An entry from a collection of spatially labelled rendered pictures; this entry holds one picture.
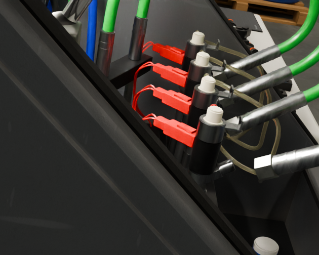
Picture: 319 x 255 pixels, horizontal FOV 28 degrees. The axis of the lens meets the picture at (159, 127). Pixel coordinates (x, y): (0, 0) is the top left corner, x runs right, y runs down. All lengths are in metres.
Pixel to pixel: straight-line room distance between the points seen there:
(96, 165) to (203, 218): 0.06
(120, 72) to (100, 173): 0.56
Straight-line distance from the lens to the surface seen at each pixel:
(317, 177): 1.01
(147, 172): 0.27
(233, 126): 0.65
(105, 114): 0.26
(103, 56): 0.78
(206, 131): 0.64
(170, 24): 0.93
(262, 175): 0.56
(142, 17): 0.85
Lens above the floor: 1.40
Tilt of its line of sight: 26 degrees down
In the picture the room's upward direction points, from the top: 11 degrees clockwise
